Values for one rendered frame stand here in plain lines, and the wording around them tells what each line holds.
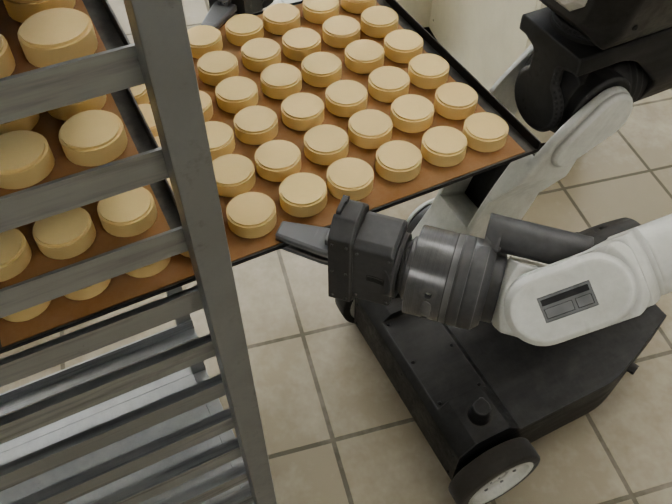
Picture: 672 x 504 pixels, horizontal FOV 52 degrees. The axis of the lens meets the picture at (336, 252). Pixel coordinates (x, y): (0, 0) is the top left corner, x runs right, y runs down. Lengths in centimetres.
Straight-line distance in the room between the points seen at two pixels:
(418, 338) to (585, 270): 98
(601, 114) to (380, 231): 51
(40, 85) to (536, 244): 43
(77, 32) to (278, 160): 30
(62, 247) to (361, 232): 26
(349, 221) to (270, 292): 126
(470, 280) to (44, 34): 39
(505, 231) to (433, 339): 94
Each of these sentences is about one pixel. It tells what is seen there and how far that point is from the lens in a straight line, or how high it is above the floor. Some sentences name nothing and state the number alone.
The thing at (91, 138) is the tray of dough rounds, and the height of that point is 115.
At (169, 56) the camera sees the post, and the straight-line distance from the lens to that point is 46.
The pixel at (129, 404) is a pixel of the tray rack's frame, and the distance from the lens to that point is 159.
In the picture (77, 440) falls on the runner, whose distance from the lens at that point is 86.
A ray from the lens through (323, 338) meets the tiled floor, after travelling 178.
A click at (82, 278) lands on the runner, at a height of 105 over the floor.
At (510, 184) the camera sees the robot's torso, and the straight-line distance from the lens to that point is 109.
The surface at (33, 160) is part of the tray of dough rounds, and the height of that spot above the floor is 115.
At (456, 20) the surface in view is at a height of 25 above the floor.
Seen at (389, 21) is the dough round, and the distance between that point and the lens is 95.
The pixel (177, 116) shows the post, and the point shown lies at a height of 121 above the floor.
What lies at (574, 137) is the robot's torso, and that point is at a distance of 106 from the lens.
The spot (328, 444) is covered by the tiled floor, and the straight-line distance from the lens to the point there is 165.
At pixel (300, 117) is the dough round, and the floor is 100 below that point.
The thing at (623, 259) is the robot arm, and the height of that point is 106.
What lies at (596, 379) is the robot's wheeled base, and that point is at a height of 17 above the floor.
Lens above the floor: 151
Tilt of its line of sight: 51 degrees down
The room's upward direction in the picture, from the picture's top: straight up
